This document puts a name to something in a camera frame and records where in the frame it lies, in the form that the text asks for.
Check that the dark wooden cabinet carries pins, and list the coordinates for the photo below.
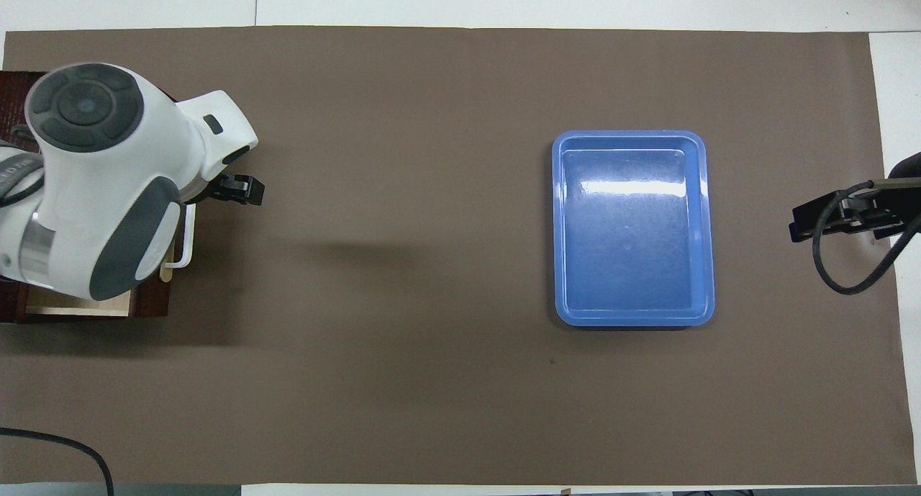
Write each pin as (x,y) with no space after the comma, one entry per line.
(14,82)

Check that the brown table mat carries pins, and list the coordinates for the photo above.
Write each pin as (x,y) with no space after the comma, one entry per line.
(432,373)

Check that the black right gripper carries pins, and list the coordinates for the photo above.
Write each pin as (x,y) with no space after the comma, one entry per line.
(881,212)

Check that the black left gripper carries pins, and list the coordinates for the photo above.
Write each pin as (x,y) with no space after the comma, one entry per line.
(205,192)

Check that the blue plastic tray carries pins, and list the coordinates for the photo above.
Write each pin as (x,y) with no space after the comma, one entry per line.
(633,230)

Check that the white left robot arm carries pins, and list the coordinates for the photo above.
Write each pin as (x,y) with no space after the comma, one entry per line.
(108,194)

